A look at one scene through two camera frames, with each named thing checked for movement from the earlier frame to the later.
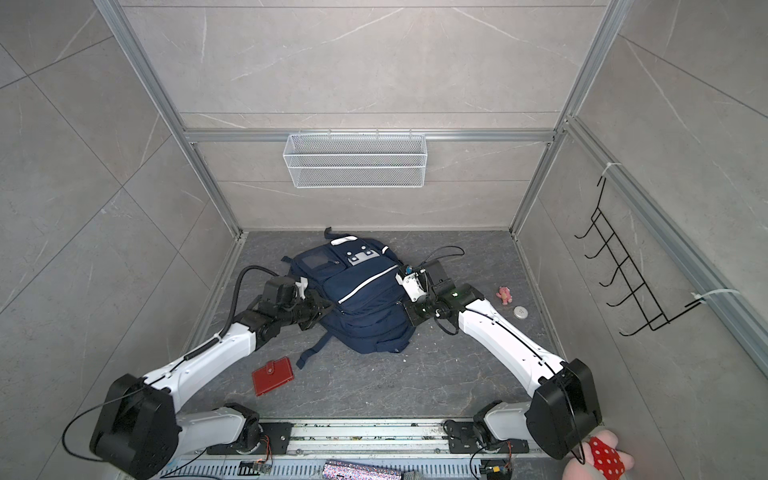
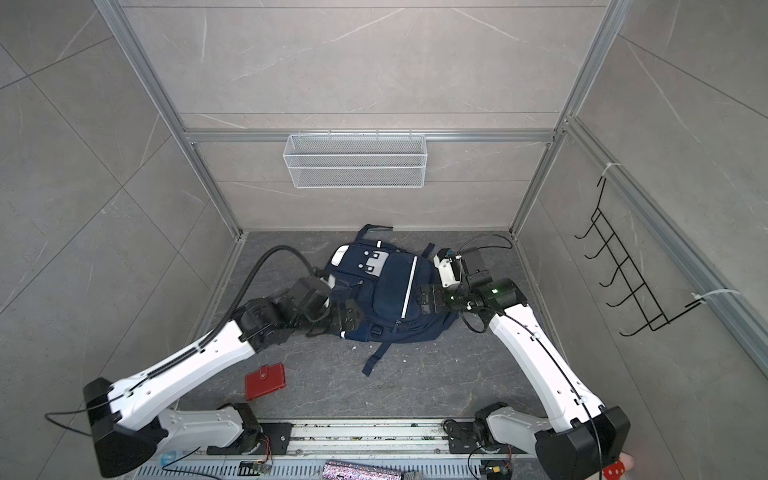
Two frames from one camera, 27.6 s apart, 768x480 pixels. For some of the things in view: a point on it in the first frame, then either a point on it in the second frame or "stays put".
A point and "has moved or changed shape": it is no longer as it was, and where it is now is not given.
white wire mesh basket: x=356 y=160 stays put
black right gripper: x=415 y=318 → x=426 y=300
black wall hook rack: x=628 y=272 stays put
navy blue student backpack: x=357 y=276 has moved or changed shape
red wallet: x=272 y=375 has moved or changed shape
